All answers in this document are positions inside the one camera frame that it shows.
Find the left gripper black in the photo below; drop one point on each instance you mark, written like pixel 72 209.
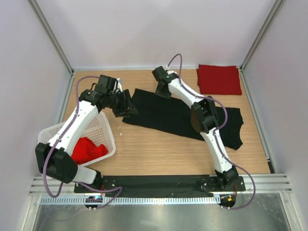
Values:
pixel 127 106

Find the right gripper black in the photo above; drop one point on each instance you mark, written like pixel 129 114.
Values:
pixel 158 92

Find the black t shirt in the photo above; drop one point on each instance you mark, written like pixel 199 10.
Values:
pixel 174 116

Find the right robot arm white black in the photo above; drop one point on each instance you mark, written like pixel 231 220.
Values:
pixel 204 120

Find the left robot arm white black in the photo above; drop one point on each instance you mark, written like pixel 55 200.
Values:
pixel 54 158

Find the white plastic laundry basket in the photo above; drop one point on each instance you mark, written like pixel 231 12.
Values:
pixel 98 131

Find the folded dark red t shirt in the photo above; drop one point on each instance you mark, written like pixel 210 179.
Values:
pixel 218 80

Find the bright red t shirt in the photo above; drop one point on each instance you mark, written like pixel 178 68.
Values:
pixel 85 150

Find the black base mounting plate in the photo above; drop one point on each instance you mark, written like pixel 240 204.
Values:
pixel 168 186

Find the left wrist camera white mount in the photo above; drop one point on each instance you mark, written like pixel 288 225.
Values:
pixel 118 86

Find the white slotted cable duct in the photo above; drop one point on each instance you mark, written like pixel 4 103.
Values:
pixel 94 200

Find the aluminium frame rail front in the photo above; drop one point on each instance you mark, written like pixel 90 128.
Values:
pixel 264 183

